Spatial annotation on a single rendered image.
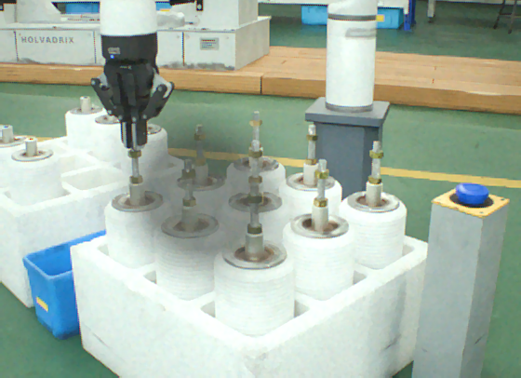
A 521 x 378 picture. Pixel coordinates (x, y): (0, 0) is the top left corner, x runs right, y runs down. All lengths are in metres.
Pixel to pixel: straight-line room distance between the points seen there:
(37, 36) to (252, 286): 2.69
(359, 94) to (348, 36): 0.11
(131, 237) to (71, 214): 0.29
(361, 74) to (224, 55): 1.70
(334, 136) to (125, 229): 0.49
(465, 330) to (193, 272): 0.34
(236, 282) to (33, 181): 0.53
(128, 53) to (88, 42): 2.31
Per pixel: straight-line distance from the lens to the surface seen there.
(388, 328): 0.94
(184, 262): 0.83
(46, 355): 1.09
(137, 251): 0.93
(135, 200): 0.94
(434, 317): 0.85
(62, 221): 1.19
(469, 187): 0.80
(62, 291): 1.07
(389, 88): 2.68
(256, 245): 0.76
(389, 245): 0.93
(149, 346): 0.90
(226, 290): 0.76
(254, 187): 0.74
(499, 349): 1.11
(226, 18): 2.94
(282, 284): 0.76
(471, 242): 0.78
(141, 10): 0.86
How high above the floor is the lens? 0.59
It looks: 20 degrees down
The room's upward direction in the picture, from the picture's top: straight up
